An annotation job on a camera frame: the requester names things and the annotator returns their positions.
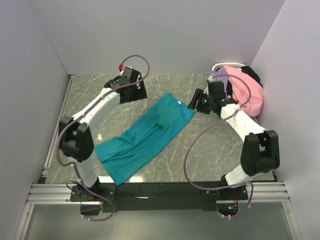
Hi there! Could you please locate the purple t shirt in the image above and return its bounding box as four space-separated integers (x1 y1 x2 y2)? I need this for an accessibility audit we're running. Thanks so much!
205 67 229 94

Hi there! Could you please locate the teal t shirt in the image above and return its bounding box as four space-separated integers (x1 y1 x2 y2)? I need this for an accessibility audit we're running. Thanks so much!
95 92 196 186

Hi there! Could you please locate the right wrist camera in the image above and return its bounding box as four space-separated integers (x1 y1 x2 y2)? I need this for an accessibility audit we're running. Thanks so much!
207 80 226 100

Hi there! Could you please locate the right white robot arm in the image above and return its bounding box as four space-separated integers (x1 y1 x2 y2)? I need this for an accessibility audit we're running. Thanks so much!
183 88 280 200

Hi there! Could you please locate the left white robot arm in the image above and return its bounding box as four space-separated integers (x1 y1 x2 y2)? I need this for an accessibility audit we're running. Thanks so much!
56 74 147 201

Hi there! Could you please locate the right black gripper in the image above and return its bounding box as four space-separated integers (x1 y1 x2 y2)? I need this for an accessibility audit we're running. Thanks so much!
187 89 214 116

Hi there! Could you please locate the pink t shirt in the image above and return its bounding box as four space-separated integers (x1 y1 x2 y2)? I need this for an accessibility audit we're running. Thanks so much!
224 66 264 118

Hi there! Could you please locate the black t shirt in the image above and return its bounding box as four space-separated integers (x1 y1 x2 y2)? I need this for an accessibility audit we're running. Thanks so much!
224 66 264 101

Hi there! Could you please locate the white laundry basket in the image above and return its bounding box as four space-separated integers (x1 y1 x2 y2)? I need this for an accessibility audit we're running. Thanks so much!
211 62 246 71

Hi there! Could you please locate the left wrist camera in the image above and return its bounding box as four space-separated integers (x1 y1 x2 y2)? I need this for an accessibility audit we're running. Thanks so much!
118 66 141 85

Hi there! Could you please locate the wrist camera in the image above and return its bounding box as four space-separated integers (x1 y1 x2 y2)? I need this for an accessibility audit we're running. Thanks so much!
207 80 226 100
118 66 141 85

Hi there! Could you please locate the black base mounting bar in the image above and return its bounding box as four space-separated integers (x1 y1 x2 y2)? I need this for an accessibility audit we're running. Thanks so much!
69 181 249 216

